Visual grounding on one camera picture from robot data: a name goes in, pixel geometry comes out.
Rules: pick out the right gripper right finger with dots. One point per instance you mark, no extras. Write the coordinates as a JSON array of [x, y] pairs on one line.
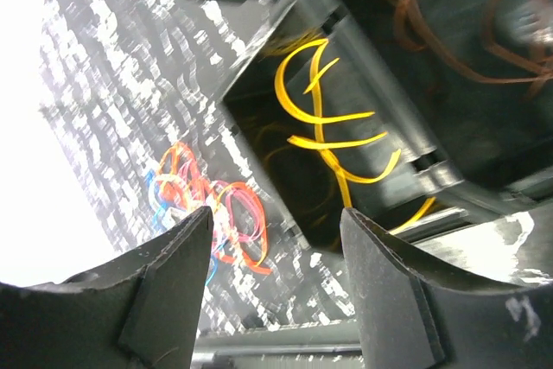
[[415, 310]]

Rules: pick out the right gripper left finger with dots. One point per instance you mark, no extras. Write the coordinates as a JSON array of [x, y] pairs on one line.
[[140, 310]]

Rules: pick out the black marble pattern mat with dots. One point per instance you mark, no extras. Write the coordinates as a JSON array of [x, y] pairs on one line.
[[125, 80]]

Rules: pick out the black bin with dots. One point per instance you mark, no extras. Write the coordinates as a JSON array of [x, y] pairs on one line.
[[308, 119], [480, 73]]

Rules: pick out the black bin middle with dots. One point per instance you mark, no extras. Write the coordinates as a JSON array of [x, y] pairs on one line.
[[480, 73]]

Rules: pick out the black bin left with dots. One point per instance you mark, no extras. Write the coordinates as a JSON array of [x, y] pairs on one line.
[[308, 119]]

